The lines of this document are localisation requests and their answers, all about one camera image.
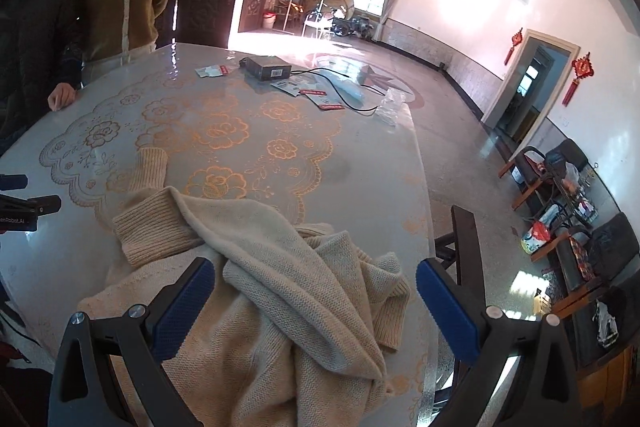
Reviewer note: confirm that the person in black coat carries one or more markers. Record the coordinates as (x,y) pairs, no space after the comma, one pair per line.
(38,51)

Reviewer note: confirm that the floral table cloth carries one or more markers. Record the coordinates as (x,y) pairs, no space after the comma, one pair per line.
(230,137)

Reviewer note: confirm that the clear plastic bag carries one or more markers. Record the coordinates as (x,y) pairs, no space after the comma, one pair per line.
(389,108)

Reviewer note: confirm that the red white card packet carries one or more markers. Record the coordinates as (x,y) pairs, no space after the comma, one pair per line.
(321,99)

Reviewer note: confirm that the beige knit sweater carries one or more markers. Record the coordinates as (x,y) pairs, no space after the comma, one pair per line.
(296,329)

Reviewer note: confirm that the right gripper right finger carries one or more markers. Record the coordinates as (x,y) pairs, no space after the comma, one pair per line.
(544,391)

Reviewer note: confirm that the black leather armchair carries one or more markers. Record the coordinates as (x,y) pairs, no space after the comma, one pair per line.
(589,260)

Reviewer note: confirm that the bystander hand on table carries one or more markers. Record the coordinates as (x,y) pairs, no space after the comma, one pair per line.
(62,96)

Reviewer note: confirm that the dark wooden bench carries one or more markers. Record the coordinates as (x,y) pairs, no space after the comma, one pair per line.
(461,247)

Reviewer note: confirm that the red chinese knot right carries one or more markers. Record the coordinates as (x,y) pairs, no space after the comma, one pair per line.
(582,69)

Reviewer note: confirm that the red chinese knot left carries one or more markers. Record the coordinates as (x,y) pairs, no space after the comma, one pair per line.
(516,40)

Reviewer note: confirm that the black wooden armchair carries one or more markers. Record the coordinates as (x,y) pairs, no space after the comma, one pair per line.
(560,168)

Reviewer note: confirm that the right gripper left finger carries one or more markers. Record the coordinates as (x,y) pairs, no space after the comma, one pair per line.
(85,390)

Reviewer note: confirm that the red chinese knot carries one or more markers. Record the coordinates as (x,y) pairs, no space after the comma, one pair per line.
(582,69)
(516,40)

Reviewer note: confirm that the dark grey box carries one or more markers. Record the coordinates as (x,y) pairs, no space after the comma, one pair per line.
(266,68)

